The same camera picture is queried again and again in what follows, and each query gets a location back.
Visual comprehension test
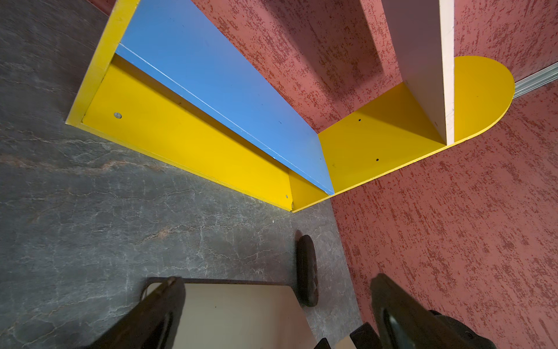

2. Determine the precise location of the right aluminium corner post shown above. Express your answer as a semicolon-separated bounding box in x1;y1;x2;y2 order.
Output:
514;63;558;99

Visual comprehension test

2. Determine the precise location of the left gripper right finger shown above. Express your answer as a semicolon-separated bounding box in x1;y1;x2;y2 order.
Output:
370;273;496;348

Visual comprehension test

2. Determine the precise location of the yellow pink blue shelf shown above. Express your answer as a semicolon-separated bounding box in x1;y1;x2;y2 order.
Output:
66;1;514;212

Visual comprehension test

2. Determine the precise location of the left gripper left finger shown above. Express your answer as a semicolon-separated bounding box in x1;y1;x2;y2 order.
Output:
87;276;186;348

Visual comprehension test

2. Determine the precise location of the black glasses case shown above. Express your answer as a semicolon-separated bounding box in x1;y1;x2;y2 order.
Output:
296;235;319;307

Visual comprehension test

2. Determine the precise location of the silver laptop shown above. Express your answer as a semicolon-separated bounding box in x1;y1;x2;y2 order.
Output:
140;276;318;349

